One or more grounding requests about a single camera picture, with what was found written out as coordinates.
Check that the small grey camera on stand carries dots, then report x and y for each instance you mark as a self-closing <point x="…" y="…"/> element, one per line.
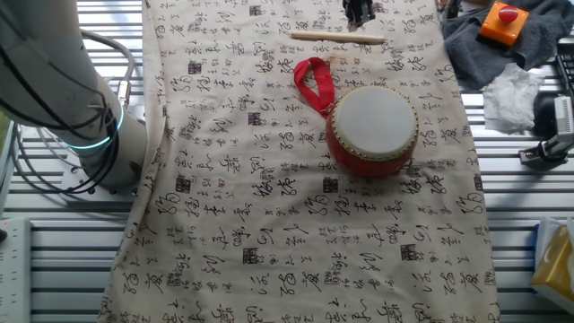
<point x="562" y="121"/>

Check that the yellow tissue pack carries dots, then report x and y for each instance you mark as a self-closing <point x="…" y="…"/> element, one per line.
<point x="556" y="264"/>

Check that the orange emergency stop box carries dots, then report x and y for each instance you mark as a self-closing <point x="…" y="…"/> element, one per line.
<point x="502" y="29"/>

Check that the red drum with white head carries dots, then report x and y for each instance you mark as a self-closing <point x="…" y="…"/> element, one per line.
<point x="372" y="121"/>

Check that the calligraphy print tablecloth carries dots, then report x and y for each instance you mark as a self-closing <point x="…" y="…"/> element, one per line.
<point x="269" y="224"/>

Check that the black keyboard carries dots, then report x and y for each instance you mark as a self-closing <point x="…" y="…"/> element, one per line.
<point x="567" y="72"/>

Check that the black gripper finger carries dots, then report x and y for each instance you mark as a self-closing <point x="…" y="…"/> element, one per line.
<point x="368" y="10"/>
<point x="353" y="11"/>

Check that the black computer mouse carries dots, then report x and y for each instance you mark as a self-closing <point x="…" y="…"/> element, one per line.
<point x="543" y="114"/>

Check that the crumpled white tissue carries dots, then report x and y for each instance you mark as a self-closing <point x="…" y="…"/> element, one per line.
<point x="511" y="103"/>

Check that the white power strip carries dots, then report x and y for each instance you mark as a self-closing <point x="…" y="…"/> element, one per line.
<point x="13" y="278"/>

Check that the dark grey towel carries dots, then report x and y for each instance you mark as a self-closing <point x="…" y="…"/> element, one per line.
<point x="538" y="45"/>

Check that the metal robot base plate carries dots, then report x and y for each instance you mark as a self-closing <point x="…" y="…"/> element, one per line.
<point x="72" y="179"/>

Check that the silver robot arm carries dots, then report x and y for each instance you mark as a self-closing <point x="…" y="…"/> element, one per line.
<point x="45" y="67"/>

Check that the wooden drumstick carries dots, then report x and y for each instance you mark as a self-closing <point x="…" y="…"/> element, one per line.
<point x="336" y="37"/>

